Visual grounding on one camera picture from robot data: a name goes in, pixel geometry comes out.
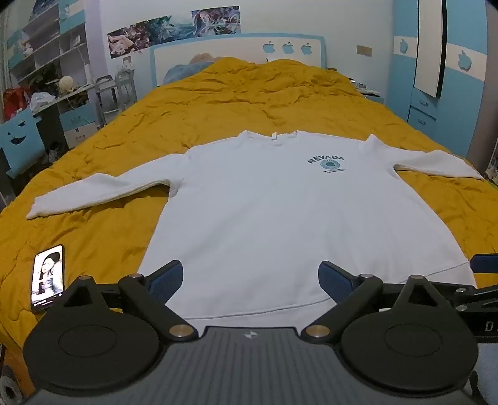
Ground white and blue shelf unit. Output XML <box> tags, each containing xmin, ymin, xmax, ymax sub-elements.
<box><xmin>6</xmin><ymin>0</ymin><xmax>91</xmax><ymax>84</ymax></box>

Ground white plastic bag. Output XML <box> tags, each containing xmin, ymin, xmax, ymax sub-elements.
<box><xmin>30</xmin><ymin>92</ymin><xmax>58</xmax><ymax>113</ymax></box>

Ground blue smiley-face chair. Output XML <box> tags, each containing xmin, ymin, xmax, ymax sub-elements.
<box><xmin>0</xmin><ymin>108</ymin><xmax>46</xmax><ymax>179</ymax></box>

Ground blue-purple anime wall poster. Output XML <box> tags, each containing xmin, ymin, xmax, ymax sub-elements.
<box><xmin>190</xmin><ymin>5</ymin><xmax>241</xmax><ymax>36</ymax></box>

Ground black-framed wall mirror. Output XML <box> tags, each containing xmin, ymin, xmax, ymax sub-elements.
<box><xmin>413</xmin><ymin>0</ymin><xmax>448</xmax><ymax>99</ymax></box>

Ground blue and white wardrobe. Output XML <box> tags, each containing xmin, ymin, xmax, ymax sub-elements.
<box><xmin>391</xmin><ymin>0</ymin><xmax>489</xmax><ymax>157</ymax></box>

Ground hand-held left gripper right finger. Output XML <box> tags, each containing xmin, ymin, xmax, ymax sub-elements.
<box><xmin>301</xmin><ymin>260</ymin><xmax>456</xmax><ymax>341</ymax></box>

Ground pink-toned anime wall poster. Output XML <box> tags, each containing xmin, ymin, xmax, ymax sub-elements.
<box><xmin>106</xmin><ymin>24</ymin><xmax>152</xmax><ymax>60</ymax></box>

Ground black smartphone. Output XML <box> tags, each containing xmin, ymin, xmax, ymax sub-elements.
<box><xmin>30</xmin><ymin>244</ymin><xmax>66</xmax><ymax>314</ymax></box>

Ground white and blue desk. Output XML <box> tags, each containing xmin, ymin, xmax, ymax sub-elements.
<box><xmin>23</xmin><ymin>82</ymin><xmax>102</xmax><ymax>149</ymax></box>

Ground grey chair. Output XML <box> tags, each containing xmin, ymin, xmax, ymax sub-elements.
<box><xmin>94</xmin><ymin>69</ymin><xmax>138</xmax><ymax>126</ymax></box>

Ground cluttered nightstand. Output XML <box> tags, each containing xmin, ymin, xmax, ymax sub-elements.
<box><xmin>350</xmin><ymin>78</ymin><xmax>387</xmax><ymax>105</ymax></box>

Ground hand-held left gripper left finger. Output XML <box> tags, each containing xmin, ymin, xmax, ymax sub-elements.
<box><xmin>61</xmin><ymin>260</ymin><xmax>198</xmax><ymax>343</ymax></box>

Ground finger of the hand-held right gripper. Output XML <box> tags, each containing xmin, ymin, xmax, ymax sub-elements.
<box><xmin>469</xmin><ymin>253</ymin><xmax>498</xmax><ymax>275</ymax></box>
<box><xmin>453</xmin><ymin>283</ymin><xmax>498</xmax><ymax>312</ymax></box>

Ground red bag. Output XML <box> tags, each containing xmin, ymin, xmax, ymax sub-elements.
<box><xmin>2</xmin><ymin>87</ymin><xmax>29</xmax><ymax>122</ymax></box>

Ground white blue-edged headboard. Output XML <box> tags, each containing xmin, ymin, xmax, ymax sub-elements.
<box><xmin>150</xmin><ymin>34</ymin><xmax>326</xmax><ymax>87</ymax></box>

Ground yellow bedspread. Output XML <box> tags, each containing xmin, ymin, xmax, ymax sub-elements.
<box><xmin>0</xmin><ymin>56</ymin><xmax>498</xmax><ymax>394</ymax></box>

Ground pair of shoes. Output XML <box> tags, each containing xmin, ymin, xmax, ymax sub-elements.
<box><xmin>41</xmin><ymin>142</ymin><xmax>65</xmax><ymax>165</ymax></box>

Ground blue pillow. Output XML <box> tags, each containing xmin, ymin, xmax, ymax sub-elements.
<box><xmin>162</xmin><ymin>61</ymin><xmax>215</xmax><ymax>85</ymax></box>

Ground white printed sweatshirt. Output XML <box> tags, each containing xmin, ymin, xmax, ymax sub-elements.
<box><xmin>25</xmin><ymin>130</ymin><xmax>485</xmax><ymax>322</ymax></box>

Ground teal anime wall poster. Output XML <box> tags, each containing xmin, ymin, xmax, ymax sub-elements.
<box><xmin>139</xmin><ymin>14</ymin><xmax>195</xmax><ymax>46</ymax></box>

